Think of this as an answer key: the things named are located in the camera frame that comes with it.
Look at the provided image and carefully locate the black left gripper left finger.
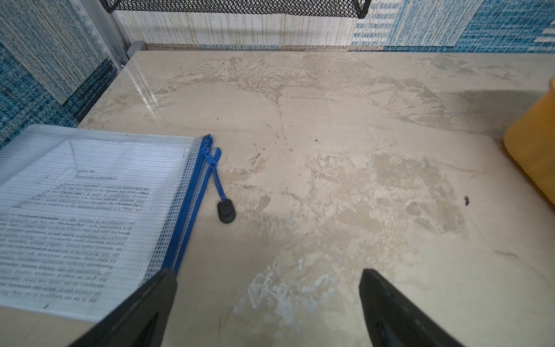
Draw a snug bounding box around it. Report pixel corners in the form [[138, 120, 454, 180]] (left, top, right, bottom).
[[71, 270, 177, 346]]

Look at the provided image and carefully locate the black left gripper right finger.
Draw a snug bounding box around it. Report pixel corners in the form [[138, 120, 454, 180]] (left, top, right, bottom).
[[359, 269, 461, 346]]

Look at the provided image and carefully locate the yellow plastic storage box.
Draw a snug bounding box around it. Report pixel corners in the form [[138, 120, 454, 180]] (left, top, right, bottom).
[[503, 79, 554, 203]]

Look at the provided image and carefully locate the black wire mesh shelf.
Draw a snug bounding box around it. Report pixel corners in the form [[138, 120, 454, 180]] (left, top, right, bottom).
[[100, 0, 371, 19]]

